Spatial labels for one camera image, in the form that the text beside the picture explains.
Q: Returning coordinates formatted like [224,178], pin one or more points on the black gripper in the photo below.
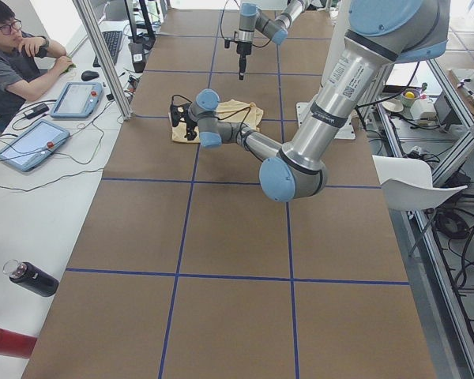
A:
[242,49]
[191,127]

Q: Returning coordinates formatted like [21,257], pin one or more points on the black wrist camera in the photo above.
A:
[230,42]
[178,112]

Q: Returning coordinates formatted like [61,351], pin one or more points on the white plastic chair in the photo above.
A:
[408,186]

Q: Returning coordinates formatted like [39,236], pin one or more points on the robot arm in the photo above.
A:
[252,19]
[380,33]

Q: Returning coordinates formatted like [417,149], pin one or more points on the red water bottle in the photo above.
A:
[16,345]

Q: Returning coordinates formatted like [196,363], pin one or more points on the upper blue teach pendant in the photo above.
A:
[77,100]

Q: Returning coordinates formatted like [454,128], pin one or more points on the blue teach pendant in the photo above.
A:
[34,146]
[77,100]

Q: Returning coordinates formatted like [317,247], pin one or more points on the black computer mouse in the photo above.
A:
[89,75]

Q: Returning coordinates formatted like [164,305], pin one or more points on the yellow long sleeve shirt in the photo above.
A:
[229,111]

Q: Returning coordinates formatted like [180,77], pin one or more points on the seated person in grey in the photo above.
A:
[29,65]

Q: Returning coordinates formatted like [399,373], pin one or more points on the lower blue teach pendant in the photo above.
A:
[34,146]

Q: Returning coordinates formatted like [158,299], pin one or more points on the black keyboard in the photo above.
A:
[113,40]

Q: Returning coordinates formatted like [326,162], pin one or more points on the black water bottle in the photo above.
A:
[30,277]

